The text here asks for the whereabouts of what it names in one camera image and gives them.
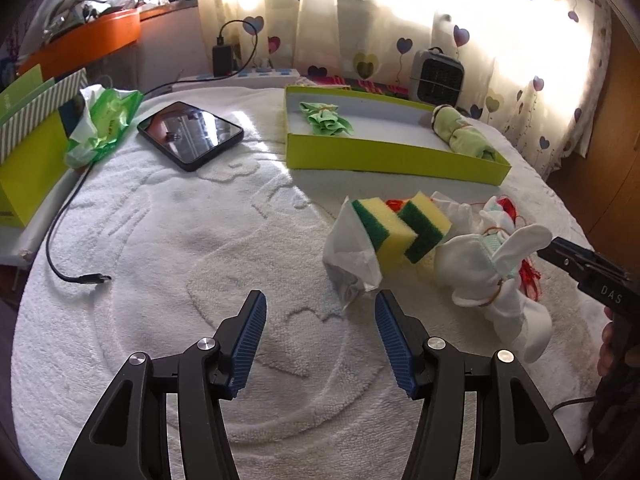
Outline person's right hand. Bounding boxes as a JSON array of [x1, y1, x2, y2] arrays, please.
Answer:
[[596, 306, 634, 378]]

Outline heart pattern curtain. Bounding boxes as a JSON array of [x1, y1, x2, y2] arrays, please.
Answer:
[[198, 0, 611, 176]]

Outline green wet wipes pack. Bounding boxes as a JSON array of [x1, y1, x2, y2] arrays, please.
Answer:
[[64, 84, 143, 170]]

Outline yellow green sponge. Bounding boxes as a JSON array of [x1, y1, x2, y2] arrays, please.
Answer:
[[397, 192, 451, 263], [352, 197, 418, 273]]

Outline white mint sock bundle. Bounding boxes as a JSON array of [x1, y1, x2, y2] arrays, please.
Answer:
[[431, 192, 515, 240]]

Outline black power adapter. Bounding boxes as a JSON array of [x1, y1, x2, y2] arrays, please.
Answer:
[[212, 36, 234, 78]]

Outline lime green cardboard tray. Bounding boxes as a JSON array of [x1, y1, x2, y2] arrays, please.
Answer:
[[284, 86, 511, 185]]

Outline red yarn tassel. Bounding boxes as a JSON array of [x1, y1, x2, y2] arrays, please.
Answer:
[[384, 196, 544, 304]]

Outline plaid red green cloth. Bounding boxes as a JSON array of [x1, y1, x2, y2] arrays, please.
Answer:
[[305, 75, 409, 100]]

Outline light green cloth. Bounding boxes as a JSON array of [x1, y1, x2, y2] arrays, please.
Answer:
[[299, 102, 354, 136]]

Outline rolled green towel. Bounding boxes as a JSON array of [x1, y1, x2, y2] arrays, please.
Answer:
[[431, 104, 497, 162]]

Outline orange storage bin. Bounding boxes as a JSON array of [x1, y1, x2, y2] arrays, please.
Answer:
[[17, 9, 141, 80]]

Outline small grey fan heater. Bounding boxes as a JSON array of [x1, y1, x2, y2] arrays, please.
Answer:
[[408, 47, 464, 106]]

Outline white blue power strip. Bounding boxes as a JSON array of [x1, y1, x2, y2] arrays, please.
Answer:
[[170, 68, 302, 91]]

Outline black smartphone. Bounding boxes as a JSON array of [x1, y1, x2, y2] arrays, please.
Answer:
[[138, 101, 244, 172]]

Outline black usb cable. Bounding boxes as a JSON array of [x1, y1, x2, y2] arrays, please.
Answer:
[[44, 161, 113, 286]]

